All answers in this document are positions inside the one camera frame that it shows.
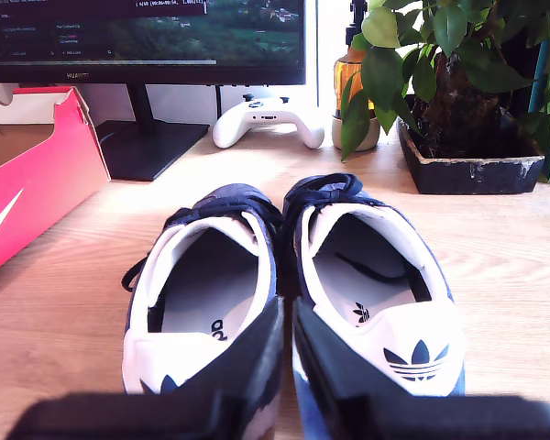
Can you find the red cardboard shoebox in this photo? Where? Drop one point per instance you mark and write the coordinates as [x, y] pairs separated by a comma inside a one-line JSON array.
[[50, 192]]

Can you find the white game controller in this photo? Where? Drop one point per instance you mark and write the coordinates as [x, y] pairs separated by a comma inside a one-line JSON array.
[[266, 119]]

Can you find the amber pump bottle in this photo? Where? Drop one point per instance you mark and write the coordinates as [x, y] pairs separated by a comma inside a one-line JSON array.
[[348, 73]]

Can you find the green leafy house plant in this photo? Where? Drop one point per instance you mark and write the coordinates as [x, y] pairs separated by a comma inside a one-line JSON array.
[[449, 23]]

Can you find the cream round holder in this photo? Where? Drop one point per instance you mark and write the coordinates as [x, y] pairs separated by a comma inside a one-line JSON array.
[[337, 133]]

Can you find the black rectangular planter tray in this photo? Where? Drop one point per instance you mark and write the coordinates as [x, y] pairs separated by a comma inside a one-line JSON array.
[[476, 176]]

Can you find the blue suede sneaker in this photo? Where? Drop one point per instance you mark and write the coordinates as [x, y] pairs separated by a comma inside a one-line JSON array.
[[142, 353], [394, 330]]

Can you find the black Huawei computer monitor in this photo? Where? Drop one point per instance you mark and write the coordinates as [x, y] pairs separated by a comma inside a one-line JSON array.
[[142, 36]]

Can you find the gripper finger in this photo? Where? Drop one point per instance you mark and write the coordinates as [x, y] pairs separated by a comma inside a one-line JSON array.
[[334, 362], [252, 357]]

